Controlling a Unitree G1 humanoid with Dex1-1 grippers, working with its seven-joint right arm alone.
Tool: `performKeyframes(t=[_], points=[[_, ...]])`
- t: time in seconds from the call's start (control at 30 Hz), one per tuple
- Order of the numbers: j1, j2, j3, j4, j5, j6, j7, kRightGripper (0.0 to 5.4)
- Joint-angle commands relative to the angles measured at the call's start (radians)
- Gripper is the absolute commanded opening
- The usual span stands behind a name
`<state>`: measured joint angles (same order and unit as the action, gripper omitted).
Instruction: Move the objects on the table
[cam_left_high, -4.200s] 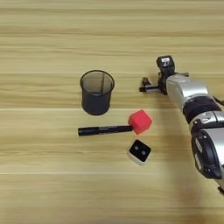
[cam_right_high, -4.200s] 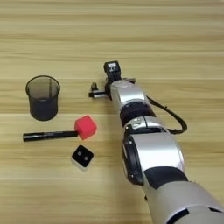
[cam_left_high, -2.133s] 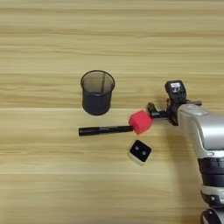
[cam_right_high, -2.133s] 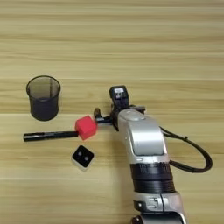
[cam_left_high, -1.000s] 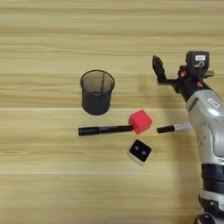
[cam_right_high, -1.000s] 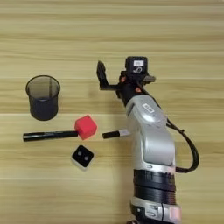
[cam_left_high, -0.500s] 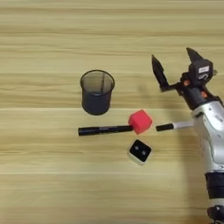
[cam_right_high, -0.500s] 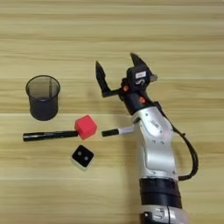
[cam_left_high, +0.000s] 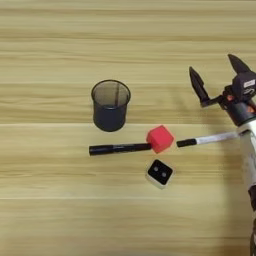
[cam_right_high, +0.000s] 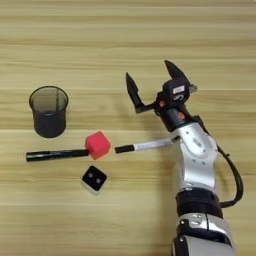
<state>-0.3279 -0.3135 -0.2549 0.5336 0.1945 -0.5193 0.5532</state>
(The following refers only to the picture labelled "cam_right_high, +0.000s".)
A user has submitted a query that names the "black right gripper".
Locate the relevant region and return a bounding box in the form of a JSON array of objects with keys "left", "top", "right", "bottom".
[{"left": 125, "top": 59, "right": 199, "bottom": 133}]

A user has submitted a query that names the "red foam cube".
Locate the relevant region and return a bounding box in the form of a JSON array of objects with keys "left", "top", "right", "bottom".
[{"left": 84, "top": 130, "right": 112, "bottom": 161}]

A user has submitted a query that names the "black and white cube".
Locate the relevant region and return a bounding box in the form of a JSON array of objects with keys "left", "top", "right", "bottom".
[{"left": 80, "top": 164, "right": 109, "bottom": 196}]

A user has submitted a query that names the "black marker pen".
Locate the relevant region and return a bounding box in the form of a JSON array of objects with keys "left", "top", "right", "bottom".
[{"left": 25, "top": 148, "right": 90, "bottom": 163}]

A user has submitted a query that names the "white marker with black cap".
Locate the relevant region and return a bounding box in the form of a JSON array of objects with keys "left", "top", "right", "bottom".
[{"left": 114, "top": 137, "right": 176, "bottom": 155}]

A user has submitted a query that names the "black mesh pen cup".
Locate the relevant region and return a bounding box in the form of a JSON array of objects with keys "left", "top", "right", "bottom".
[{"left": 28, "top": 85, "right": 70, "bottom": 139}]

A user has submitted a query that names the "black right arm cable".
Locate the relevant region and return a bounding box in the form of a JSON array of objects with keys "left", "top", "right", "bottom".
[{"left": 194, "top": 114, "right": 245, "bottom": 209}]

